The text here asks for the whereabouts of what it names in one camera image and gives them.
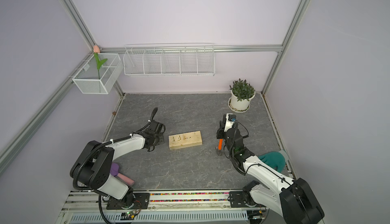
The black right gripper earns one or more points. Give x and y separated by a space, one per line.
221 131

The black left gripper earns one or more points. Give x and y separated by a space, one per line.
161 140

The orange handled claw hammer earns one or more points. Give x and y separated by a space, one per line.
219 148

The wooden block with nail holes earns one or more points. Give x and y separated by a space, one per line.
185 140

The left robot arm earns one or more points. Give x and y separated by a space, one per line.
91 170

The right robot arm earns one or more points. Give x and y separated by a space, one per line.
293 199

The white plant saucer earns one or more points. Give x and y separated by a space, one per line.
240 106

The green work glove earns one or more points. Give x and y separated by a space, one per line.
275 160

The green potted plant white pot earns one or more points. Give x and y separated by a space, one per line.
241 90

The purple pink cloth item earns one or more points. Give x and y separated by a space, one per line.
114 171

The white mesh basket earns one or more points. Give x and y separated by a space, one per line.
86 79

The artificial pink tulip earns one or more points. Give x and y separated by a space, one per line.
99 62

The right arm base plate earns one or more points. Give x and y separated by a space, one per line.
241 199

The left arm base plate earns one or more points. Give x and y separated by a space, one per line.
134 200

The white wire wall shelf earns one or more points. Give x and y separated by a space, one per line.
169 59

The white rail with coloured strip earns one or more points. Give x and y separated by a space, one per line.
166 207

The aluminium frame profiles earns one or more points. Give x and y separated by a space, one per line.
40 46

